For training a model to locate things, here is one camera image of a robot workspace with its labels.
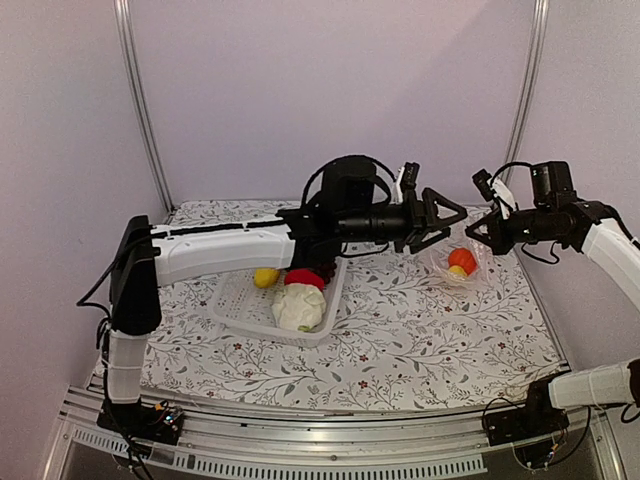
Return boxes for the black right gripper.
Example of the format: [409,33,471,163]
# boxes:
[466,206,556,255]

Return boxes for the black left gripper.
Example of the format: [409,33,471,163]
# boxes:
[341,188,470,256]

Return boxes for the orange toy pepper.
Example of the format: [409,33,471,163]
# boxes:
[448,248,478,277]

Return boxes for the clear zip top bag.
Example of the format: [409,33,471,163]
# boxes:
[428,240,490,289]

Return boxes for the red toy pepper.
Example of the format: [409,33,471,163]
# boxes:
[284,268,325,291]

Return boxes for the white plastic mesh basket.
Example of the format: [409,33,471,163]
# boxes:
[207,260,346,348]

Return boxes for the yellow toy banana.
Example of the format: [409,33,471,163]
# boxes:
[448,265,467,278]

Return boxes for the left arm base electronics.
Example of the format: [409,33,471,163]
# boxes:
[97,399,185,446]

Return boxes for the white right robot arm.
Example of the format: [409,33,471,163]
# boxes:
[465,160,639,436]

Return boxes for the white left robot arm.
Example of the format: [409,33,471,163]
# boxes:
[100,155,467,434]

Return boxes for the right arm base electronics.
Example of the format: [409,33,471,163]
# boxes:
[481,374,592,471]

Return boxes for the floral patterned table mat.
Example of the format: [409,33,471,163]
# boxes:
[98,199,569,414]

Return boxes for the dark red toy grapes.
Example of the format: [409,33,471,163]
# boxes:
[311,261,337,284]

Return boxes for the white toy cabbage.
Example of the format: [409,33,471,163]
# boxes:
[271,284,326,332]

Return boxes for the yellow toy lemon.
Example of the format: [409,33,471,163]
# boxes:
[253,268,280,289]

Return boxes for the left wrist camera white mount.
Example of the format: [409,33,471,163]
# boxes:
[391,162,420,204]

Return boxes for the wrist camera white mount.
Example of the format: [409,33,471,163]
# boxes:
[391,162,420,204]
[472,169,518,220]

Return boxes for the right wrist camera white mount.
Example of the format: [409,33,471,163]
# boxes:
[472,169,518,220]

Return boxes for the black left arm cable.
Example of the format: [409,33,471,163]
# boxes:
[299,157,399,261]

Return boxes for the right aluminium frame post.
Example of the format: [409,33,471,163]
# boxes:
[503,0,550,165]

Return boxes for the aluminium frame post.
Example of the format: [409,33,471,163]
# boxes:
[113,0,175,213]
[503,0,550,165]

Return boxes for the aluminium front rail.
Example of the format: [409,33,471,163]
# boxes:
[38,385,632,479]

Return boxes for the left aluminium frame post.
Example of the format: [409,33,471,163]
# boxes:
[113,0,175,213]

